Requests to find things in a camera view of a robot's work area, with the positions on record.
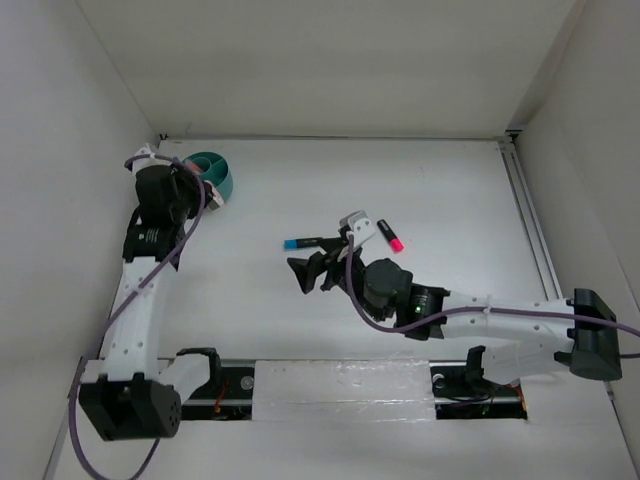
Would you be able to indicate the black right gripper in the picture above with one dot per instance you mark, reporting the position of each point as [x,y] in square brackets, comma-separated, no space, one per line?
[306,271]

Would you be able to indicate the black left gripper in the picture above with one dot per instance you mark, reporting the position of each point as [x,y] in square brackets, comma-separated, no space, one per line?
[185,180]

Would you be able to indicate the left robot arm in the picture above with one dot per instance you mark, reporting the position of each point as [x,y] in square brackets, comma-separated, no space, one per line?
[132,398]

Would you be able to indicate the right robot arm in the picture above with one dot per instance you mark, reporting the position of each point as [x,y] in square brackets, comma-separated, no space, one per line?
[578,334]

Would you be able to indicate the blue cap black highlighter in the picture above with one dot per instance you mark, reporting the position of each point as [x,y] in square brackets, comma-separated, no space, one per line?
[301,243]

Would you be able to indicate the teal round desk organizer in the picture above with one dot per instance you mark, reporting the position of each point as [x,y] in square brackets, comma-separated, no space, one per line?
[216,170]

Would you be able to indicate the pink cap black highlighter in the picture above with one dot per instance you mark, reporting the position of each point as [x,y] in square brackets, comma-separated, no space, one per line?
[390,236]

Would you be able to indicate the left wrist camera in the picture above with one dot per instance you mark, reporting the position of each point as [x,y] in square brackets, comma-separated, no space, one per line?
[144,157]

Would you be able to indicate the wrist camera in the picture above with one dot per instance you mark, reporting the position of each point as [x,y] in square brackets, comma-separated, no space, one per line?
[144,157]
[358,226]

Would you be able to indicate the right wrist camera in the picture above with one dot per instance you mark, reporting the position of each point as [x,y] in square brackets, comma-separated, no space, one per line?
[358,226]

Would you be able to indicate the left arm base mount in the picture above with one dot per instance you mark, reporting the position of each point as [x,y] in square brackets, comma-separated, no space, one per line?
[232,400]

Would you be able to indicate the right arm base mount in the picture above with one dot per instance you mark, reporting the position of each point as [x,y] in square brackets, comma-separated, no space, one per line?
[462,393]

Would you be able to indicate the aluminium rail right side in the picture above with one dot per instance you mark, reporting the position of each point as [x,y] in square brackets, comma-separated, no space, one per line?
[531,223]

